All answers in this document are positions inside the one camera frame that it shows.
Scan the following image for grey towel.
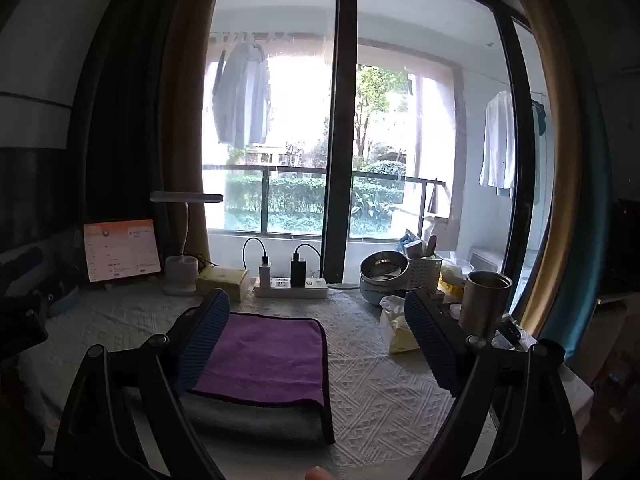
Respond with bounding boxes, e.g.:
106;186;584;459
179;389;332;444

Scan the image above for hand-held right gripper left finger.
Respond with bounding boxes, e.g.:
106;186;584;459
52;287;232;480

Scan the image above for tablet with lit screen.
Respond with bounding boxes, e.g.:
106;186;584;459
82;218;163;284

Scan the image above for small black device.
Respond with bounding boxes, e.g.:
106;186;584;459
497;314;524;347

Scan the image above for white outdoor unit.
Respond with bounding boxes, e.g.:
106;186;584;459
469;246;507;274

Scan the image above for purple towel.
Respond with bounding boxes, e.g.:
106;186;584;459
189;312;336;445

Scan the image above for teal curtain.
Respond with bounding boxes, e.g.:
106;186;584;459
539;60;614;352

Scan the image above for dark window frame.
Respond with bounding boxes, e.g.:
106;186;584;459
321;0;538;311

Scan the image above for stainless steel bowl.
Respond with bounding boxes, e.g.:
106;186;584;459
359;252;412;282

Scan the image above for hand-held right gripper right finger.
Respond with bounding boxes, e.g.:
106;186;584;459
404;287;583;480

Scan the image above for glass balcony railing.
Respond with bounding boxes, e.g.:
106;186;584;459
202;163;447;234

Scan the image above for white desk lamp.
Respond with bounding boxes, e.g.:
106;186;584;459
149;191;224;297

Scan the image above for hanging teal garment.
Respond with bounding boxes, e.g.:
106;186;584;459
530;99;547;136

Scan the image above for brown curtain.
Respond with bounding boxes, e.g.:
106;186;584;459
159;0;232;267

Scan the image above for yellow tissue box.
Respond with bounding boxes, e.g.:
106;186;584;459
195;265;250;303

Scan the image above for yellow plastic bag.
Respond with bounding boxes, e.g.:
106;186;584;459
378;294;422;356
439;264;469;307

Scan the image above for clothes drying rack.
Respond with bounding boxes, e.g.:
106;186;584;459
209;31;323;45

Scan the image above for yellow curtain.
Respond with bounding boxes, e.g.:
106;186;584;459
500;0;585;337

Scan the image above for black charging cable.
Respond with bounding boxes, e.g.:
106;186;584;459
294;243;322;279
242;236;269;267

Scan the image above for white power strip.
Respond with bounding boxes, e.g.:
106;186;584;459
253;277;329;300

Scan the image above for hanging white shirt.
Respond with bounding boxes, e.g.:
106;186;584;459
478;90;516;197

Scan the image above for metal cup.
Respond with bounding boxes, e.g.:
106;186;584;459
458;270;514;342

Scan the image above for dark curtain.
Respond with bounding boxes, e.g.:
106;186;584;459
84;0;193;243

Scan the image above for white patterned table cloth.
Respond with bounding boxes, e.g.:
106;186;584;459
15;284;596;480

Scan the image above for hanging grey shirt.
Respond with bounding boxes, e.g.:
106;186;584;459
212;42;273;147

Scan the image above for white plastic basket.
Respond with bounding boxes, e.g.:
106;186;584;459
405;254;445;292

